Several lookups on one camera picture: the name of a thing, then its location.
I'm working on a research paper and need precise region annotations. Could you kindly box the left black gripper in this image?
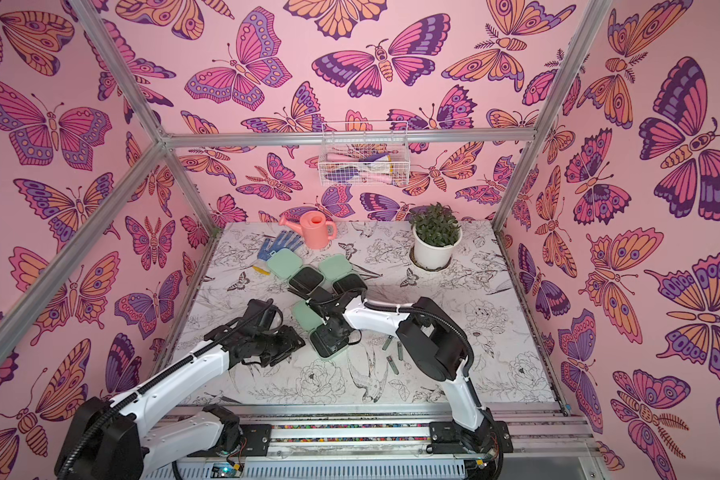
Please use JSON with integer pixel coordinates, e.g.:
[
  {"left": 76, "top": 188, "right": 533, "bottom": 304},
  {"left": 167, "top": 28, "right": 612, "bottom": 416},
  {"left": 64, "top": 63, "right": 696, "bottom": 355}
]
[{"left": 254, "top": 325, "right": 307, "bottom": 365}]

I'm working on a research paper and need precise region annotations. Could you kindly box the green clipper case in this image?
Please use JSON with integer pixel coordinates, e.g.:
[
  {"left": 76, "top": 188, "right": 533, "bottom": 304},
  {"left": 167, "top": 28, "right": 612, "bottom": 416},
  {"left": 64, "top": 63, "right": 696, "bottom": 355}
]
[{"left": 291, "top": 300, "right": 355, "bottom": 360}]

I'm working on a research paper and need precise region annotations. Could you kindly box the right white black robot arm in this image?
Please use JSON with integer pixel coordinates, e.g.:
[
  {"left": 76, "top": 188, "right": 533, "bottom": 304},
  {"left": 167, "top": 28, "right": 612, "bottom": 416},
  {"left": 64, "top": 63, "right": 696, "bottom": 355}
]
[{"left": 288, "top": 286, "right": 513, "bottom": 458}]

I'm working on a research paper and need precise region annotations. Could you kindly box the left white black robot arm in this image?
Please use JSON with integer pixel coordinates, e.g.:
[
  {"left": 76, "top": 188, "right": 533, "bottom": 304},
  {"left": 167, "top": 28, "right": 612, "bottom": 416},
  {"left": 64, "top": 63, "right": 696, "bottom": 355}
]
[{"left": 54, "top": 299, "right": 306, "bottom": 479}]

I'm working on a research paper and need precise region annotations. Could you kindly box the back right green case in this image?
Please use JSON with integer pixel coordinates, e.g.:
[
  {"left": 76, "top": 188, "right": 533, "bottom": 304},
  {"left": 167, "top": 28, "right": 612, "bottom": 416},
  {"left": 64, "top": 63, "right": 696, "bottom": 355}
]
[{"left": 318, "top": 255, "right": 367, "bottom": 294}]

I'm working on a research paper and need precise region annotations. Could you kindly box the back left green case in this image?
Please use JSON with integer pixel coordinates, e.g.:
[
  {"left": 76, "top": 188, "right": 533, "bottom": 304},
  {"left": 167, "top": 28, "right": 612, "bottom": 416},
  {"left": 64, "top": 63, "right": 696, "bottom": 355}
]
[{"left": 266, "top": 248, "right": 325, "bottom": 298}]

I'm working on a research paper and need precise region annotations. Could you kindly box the blue garden glove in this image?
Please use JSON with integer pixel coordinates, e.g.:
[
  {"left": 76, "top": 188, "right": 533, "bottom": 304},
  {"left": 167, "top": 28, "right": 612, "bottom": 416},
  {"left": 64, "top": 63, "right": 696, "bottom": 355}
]
[{"left": 252, "top": 230, "right": 303, "bottom": 275}]

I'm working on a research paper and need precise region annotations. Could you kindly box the pink watering can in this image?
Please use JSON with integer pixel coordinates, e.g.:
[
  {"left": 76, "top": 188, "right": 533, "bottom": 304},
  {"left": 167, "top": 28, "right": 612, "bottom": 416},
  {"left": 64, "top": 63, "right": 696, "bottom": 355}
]
[{"left": 278, "top": 211, "right": 338, "bottom": 250}]

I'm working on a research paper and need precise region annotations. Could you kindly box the potted green plant white pot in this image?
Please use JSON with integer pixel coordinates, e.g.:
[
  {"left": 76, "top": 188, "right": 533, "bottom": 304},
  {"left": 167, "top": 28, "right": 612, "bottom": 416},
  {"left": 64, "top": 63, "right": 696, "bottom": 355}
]
[{"left": 409, "top": 203, "right": 462, "bottom": 271}]

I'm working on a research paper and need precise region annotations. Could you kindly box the white wire wall basket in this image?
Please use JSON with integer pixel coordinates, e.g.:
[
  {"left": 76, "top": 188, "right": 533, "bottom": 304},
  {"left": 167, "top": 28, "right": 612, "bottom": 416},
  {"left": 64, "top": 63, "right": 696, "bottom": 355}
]
[{"left": 316, "top": 119, "right": 411, "bottom": 187}]

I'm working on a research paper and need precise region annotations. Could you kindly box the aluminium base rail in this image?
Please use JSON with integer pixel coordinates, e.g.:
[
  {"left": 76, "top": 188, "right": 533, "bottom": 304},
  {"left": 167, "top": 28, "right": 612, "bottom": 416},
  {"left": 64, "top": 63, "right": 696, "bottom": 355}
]
[{"left": 148, "top": 403, "right": 612, "bottom": 479}]

